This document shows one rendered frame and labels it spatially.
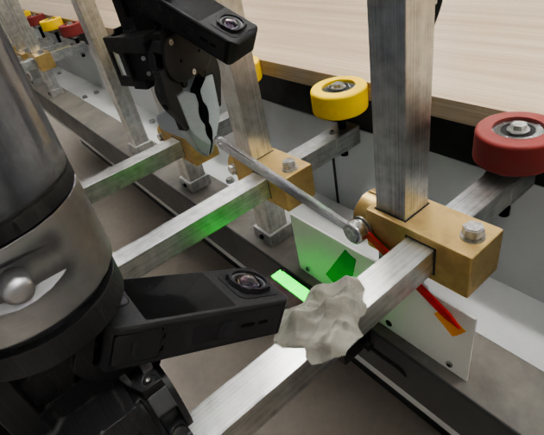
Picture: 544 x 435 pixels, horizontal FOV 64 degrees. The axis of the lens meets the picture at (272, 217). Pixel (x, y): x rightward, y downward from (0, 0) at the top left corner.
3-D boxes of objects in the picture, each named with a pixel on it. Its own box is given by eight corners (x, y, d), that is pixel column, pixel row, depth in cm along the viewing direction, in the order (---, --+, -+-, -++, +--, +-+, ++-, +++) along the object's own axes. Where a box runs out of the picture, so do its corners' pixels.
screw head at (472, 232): (477, 248, 37) (478, 236, 36) (454, 237, 38) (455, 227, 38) (490, 235, 38) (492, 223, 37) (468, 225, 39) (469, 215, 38)
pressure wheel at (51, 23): (71, 44, 175) (57, 13, 168) (75, 47, 169) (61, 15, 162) (51, 50, 172) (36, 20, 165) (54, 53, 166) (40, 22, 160)
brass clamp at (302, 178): (285, 215, 57) (279, 182, 54) (228, 181, 66) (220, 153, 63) (319, 192, 59) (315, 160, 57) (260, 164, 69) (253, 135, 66)
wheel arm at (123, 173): (45, 234, 67) (31, 211, 64) (40, 225, 69) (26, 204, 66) (264, 121, 85) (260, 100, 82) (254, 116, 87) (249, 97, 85)
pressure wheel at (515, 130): (520, 246, 46) (540, 151, 39) (452, 217, 51) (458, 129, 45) (557, 210, 49) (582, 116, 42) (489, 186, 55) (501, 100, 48)
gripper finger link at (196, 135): (180, 150, 56) (155, 79, 50) (216, 155, 53) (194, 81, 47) (163, 162, 54) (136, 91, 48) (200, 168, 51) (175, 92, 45)
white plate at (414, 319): (464, 383, 45) (474, 322, 39) (299, 268, 63) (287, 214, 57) (468, 380, 45) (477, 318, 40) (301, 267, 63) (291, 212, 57)
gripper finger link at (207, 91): (194, 138, 58) (173, 69, 52) (230, 142, 55) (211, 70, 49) (180, 150, 56) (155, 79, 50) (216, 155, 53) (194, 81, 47)
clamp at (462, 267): (466, 299, 39) (471, 259, 36) (353, 238, 48) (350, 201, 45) (501, 266, 41) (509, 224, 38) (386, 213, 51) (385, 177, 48)
